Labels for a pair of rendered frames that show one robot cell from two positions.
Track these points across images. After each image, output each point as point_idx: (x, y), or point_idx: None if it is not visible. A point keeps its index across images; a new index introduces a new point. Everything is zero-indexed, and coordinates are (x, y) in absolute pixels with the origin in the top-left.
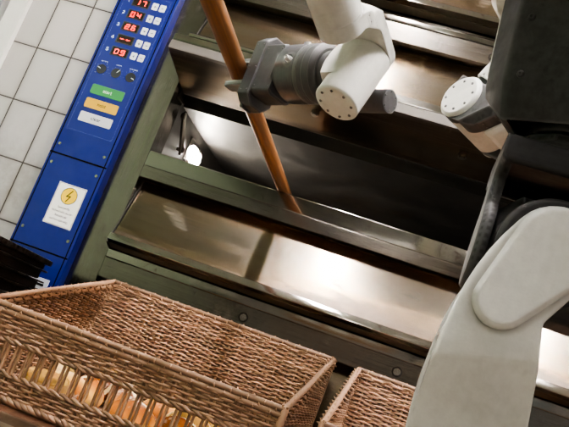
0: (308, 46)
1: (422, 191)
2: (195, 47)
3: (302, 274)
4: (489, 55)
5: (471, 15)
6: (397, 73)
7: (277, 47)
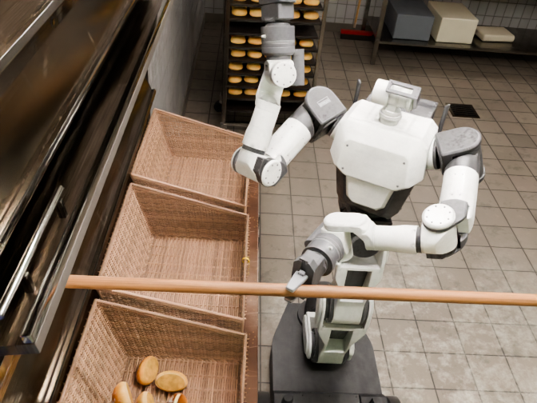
0: (340, 250)
1: None
2: (48, 315)
3: (62, 297)
4: (51, 21)
5: (59, 5)
6: (27, 103)
7: (321, 263)
